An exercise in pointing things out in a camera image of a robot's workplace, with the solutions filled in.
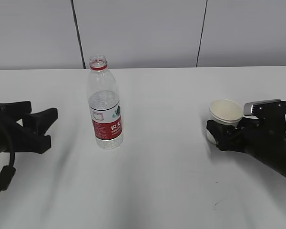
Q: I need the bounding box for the clear water bottle red label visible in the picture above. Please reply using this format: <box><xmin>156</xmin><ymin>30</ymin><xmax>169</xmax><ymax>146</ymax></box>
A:
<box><xmin>86</xmin><ymin>55</ymin><xmax>123</xmax><ymax>149</ymax></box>

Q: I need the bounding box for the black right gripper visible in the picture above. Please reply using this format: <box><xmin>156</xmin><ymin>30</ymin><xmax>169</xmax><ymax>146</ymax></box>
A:
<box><xmin>206</xmin><ymin>100</ymin><xmax>286</xmax><ymax>178</ymax></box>

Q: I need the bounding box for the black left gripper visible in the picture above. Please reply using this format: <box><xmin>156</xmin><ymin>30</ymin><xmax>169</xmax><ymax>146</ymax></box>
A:
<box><xmin>0</xmin><ymin>101</ymin><xmax>58</xmax><ymax>154</ymax></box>

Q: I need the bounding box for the white paper cup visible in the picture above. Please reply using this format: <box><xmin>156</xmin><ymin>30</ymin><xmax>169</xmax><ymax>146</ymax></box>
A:
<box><xmin>206</xmin><ymin>98</ymin><xmax>243</xmax><ymax>145</ymax></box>

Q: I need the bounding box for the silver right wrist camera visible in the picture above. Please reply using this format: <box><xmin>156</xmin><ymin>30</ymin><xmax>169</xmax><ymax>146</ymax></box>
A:
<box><xmin>243</xmin><ymin>99</ymin><xmax>281</xmax><ymax>116</ymax></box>

